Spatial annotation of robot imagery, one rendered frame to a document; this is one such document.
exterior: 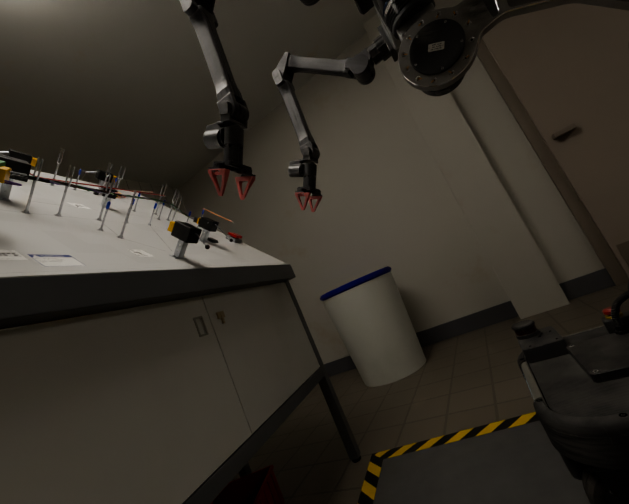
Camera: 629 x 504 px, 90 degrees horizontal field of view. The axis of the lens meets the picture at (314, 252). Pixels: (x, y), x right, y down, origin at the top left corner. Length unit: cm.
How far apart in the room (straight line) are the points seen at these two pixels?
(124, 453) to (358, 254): 240
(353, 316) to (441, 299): 85
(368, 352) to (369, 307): 30
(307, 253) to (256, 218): 70
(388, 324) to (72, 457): 183
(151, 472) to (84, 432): 15
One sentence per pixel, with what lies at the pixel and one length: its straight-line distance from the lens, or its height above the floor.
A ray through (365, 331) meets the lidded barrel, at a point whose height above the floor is 36.
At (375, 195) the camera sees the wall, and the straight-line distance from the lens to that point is 282.
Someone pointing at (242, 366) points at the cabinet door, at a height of 57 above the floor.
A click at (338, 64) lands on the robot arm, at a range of 150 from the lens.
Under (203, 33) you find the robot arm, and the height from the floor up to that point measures 152.
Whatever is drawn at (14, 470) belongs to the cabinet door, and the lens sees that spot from 65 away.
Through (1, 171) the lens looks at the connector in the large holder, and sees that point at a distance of 85.
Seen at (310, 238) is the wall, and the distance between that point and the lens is 303.
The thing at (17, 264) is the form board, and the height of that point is 90.
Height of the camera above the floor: 64
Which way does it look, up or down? 9 degrees up
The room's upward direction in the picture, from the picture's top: 24 degrees counter-clockwise
